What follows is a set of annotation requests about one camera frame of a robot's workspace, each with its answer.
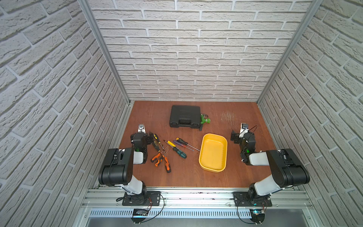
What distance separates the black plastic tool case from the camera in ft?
3.34

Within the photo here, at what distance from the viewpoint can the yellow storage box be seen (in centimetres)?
87

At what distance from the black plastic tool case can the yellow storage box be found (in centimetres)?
13
